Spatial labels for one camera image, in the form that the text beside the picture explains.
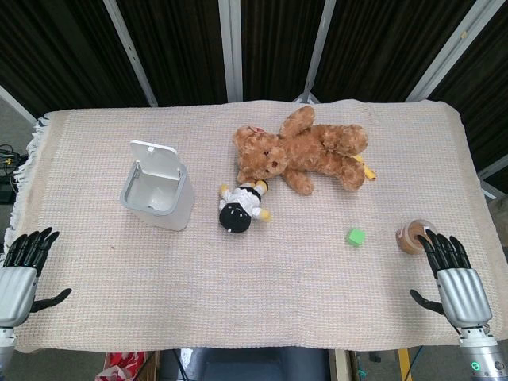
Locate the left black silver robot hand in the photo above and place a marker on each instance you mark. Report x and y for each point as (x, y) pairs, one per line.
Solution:
(18, 289)

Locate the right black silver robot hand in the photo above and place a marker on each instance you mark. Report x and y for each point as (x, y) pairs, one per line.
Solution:
(462, 295)

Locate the white plastic container lid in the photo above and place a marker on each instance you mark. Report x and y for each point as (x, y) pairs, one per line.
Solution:
(156, 156)

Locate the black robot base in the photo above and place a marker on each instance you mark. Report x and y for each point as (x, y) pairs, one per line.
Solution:
(246, 365)

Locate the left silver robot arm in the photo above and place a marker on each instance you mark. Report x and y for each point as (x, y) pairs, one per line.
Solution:
(6, 349)

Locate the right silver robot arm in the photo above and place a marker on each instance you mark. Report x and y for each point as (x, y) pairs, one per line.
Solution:
(480, 353)

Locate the white open-lid bin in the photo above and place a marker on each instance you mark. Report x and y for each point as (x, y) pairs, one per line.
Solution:
(170, 210)

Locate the brown pudding cup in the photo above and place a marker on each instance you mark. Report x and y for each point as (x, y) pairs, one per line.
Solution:
(409, 238)

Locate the green cube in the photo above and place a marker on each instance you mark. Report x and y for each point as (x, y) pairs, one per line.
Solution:
(356, 237)

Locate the red white plastic bag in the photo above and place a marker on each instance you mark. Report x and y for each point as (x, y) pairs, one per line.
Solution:
(119, 365)

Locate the yellow tag on teddy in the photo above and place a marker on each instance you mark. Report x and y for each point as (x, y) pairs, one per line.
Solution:
(368, 170)

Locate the brown teddy bear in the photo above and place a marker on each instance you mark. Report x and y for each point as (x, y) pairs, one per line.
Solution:
(313, 152)

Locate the beige woven tablecloth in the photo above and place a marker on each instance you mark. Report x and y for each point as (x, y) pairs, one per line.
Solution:
(254, 285)

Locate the small doll with black head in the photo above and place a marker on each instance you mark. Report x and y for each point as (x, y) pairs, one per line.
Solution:
(236, 212)

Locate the white metal frame beam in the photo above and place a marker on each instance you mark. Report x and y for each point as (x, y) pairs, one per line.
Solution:
(230, 47)
(448, 47)
(494, 178)
(16, 104)
(319, 51)
(131, 51)

